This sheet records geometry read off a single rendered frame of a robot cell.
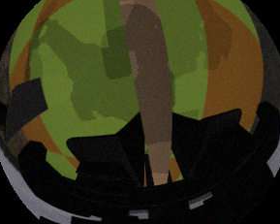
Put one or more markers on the long brown wooden rail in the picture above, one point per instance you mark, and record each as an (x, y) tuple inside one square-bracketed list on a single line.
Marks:
[(148, 54)]

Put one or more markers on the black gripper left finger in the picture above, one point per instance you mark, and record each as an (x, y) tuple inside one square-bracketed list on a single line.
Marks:
[(127, 147)]

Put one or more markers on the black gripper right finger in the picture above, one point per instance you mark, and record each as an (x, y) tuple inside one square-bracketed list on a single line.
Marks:
[(189, 137)]

